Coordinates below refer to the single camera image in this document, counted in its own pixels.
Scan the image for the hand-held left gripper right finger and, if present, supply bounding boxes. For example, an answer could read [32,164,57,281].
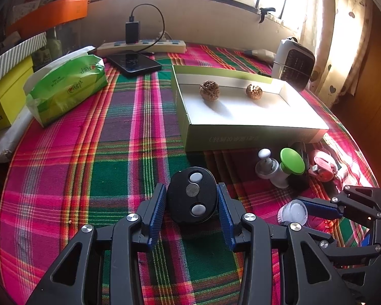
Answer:
[216,182,357,305]

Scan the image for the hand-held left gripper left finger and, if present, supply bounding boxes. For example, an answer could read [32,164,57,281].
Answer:
[25,182,169,305]

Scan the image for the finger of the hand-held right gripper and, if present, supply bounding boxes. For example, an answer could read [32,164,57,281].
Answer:
[305,230,381,269]
[297,185,381,221]

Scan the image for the small clear jar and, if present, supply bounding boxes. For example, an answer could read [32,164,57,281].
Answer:
[278,200,308,226]

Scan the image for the pink cable holder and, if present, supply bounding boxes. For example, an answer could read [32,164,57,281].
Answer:
[307,151,343,181]

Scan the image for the black remote key fob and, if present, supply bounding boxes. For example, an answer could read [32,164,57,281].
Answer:
[167,167,219,226]

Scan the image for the green capped white stopper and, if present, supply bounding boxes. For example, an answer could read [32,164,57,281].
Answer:
[271,147,306,189]

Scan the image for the white knob stopper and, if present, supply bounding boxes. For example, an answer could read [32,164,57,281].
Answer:
[255,149,279,178]

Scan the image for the white box with green sides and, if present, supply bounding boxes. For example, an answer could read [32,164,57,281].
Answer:
[171,65,329,152]

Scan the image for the plaid tablecloth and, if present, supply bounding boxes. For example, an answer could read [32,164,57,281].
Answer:
[0,42,379,305]

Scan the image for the small brown walnut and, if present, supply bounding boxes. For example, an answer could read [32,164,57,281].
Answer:
[246,84,263,101]

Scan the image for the large brown walnut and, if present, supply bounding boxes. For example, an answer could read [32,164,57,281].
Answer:
[199,81,220,100]

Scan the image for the white and black mini heater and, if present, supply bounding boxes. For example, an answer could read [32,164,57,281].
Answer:
[271,37,315,92]

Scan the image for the black smartphone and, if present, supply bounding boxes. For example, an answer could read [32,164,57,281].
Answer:
[106,51,162,77]

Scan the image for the green tissue pack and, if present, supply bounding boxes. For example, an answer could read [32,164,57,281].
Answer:
[23,46,109,128]

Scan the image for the grey and white tool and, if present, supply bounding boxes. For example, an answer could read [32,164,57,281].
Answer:
[244,49,277,62]

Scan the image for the white power strip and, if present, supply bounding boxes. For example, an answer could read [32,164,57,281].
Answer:
[96,40,186,58]

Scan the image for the black charger adapter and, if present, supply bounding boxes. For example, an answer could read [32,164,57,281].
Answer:
[125,22,141,44]

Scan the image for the heart print curtain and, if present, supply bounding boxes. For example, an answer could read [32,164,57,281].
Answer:
[300,0,377,105]

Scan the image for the yellow box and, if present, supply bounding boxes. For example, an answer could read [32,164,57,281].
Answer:
[0,56,35,136]

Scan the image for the black window clip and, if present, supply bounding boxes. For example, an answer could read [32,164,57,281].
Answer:
[258,7,276,24]

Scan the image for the striped white box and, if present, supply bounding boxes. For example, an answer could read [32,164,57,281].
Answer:
[0,32,47,83]

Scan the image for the orange box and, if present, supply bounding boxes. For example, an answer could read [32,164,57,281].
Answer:
[5,0,89,36]

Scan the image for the black charger cable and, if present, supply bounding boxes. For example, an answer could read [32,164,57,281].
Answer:
[130,4,165,53]

